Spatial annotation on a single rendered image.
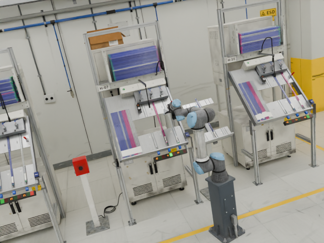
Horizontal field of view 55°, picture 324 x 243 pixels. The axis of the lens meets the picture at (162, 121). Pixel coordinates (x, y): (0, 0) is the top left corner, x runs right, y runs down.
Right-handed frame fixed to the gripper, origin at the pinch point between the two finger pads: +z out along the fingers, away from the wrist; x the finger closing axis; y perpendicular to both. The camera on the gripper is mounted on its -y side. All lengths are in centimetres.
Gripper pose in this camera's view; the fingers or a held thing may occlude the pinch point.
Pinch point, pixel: (170, 113)
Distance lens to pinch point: 308.1
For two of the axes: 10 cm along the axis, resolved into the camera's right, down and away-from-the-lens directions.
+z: -1.6, 2.0, 9.7
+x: -9.5, 2.4, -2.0
